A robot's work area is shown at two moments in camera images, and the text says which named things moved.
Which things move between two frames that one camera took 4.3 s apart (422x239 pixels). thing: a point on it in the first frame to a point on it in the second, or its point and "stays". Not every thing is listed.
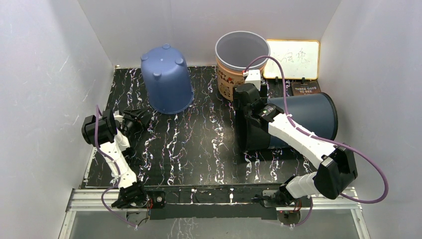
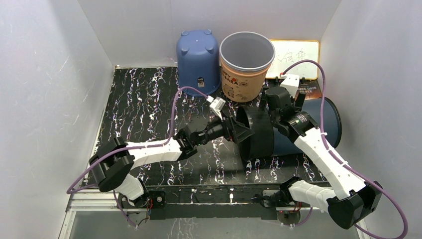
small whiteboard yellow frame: [300, 59] stays
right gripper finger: [263, 90] to [299, 101]
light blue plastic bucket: [167, 79] to [198, 64]
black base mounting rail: [209, 202] stays
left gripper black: [139, 117] to [230, 131]
